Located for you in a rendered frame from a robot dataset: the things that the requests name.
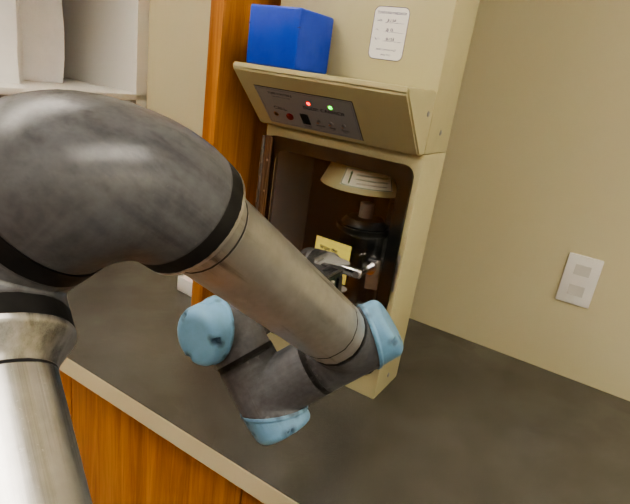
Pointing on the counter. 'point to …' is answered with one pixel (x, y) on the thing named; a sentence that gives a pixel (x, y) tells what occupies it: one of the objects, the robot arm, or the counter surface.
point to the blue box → (289, 38)
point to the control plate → (343, 114)
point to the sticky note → (333, 247)
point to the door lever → (360, 270)
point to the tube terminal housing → (444, 83)
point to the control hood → (380, 117)
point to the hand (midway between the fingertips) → (330, 264)
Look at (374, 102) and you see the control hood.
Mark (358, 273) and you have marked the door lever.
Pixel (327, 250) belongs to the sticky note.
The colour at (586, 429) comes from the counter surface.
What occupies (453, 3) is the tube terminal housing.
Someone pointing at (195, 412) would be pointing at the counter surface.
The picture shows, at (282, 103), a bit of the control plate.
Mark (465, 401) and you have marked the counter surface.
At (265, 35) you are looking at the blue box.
